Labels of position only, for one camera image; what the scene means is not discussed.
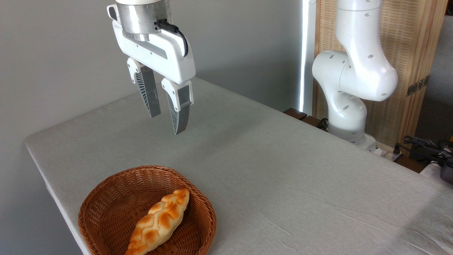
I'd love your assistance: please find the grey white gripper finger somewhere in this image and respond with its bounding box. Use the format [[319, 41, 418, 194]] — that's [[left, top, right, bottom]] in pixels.
[[127, 57, 162, 118], [161, 78, 194, 135]]

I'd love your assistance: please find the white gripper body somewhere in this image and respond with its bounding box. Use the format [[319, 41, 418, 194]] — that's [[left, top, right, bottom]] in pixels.
[[107, 4, 196, 85]]

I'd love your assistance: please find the braided golden bread loaf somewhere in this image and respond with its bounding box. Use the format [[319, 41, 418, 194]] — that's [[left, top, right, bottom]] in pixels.
[[125, 188, 190, 255]]

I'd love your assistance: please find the dark brown wooden block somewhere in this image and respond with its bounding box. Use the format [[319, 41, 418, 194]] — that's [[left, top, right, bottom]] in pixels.
[[283, 108, 308, 121], [301, 115, 328, 131]]

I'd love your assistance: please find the brown woven wicker basket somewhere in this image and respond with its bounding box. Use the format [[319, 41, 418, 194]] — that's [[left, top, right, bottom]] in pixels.
[[78, 165, 217, 255]]

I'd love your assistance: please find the grey tablecloth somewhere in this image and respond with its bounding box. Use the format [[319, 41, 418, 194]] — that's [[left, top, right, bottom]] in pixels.
[[24, 76, 453, 255]]

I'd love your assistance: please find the white power strip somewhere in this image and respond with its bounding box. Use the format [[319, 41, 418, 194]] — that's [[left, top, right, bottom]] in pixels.
[[375, 142, 404, 162]]

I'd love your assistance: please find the metal screen hinge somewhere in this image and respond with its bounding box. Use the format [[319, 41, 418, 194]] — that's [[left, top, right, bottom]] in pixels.
[[406, 75, 430, 96]]

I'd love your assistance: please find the dark grey box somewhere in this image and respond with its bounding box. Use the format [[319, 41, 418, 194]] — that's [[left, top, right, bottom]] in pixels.
[[440, 163, 453, 184]]

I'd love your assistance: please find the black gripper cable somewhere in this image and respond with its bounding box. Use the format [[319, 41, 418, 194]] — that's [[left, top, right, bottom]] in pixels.
[[155, 19, 189, 57]]

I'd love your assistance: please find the white vertical post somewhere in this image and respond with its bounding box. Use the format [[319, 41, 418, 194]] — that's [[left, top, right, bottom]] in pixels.
[[299, 0, 316, 115]]

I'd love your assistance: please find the black cable bundle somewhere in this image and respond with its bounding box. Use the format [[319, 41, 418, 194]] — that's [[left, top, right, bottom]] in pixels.
[[403, 136, 453, 167]]

